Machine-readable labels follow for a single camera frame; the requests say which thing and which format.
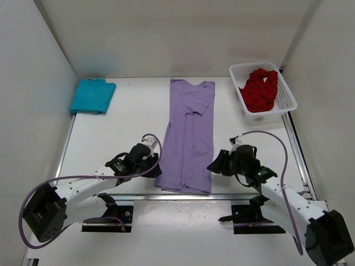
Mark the teal t shirt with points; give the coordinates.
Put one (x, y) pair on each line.
(92, 96)

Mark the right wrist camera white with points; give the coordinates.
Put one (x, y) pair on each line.
(235, 143)

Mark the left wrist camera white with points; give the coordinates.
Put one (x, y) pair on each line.
(150, 142)

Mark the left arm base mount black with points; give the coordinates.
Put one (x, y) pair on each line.
(116, 218)

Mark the red t shirt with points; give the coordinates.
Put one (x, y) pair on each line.
(260, 91)

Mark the white plastic basket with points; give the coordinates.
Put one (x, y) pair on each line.
(284, 101)

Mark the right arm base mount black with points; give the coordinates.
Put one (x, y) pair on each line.
(247, 218)

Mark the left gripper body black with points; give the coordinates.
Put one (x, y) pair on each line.
(149, 162)

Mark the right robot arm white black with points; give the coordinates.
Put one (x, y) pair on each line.
(322, 233)

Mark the lavender t shirt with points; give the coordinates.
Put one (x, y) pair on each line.
(188, 146)

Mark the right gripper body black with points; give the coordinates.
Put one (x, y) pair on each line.
(236, 167)

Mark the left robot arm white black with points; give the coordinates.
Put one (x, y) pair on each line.
(53, 206)

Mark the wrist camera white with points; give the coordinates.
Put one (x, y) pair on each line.
(235, 143)
(150, 142)

